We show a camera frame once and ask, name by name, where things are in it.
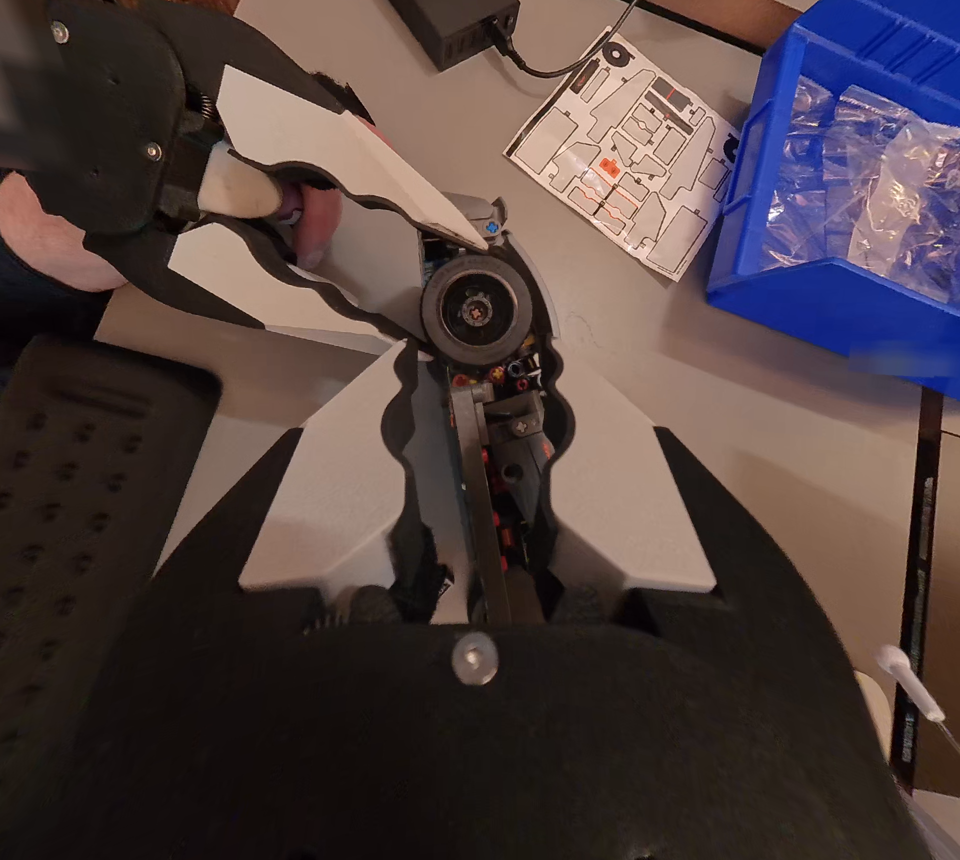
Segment stand cord with white pin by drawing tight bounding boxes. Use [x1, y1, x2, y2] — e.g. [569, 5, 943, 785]
[877, 644, 960, 749]

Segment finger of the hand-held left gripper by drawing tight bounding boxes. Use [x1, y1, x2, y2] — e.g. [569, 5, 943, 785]
[167, 215, 421, 355]
[214, 65, 490, 255]

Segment white sticker sheet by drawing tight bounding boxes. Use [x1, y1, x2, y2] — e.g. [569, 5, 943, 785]
[504, 29, 747, 284]

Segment black charger cable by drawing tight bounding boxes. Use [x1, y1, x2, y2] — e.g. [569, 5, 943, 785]
[483, 0, 710, 81]

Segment blue plastic bin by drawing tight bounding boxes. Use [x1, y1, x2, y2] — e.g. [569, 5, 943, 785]
[705, 0, 960, 402]

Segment white book stand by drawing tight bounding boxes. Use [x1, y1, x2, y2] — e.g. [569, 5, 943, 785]
[855, 672, 960, 860]

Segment clear plastic bags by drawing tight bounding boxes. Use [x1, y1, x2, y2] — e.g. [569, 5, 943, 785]
[757, 76, 960, 306]

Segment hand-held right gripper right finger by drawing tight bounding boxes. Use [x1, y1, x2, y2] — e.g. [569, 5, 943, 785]
[546, 341, 719, 595]

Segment person's left forearm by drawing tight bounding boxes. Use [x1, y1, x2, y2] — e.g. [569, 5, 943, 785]
[0, 237, 121, 370]

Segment black perforated office chair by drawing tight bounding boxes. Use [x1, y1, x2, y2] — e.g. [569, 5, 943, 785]
[0, 335, 225, 801]

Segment person's left hand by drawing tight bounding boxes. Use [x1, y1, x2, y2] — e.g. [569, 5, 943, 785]
[0, 170, 344, 296]

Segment partly built lego car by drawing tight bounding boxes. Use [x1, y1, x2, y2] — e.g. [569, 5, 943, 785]
[416, 192, 564, 625]

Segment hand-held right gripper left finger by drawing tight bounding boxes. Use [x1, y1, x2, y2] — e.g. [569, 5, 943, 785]
[238, 338, 421, 591]

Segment black lego wheel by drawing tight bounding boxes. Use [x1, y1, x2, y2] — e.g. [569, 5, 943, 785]
[420, 252, 535, 370]

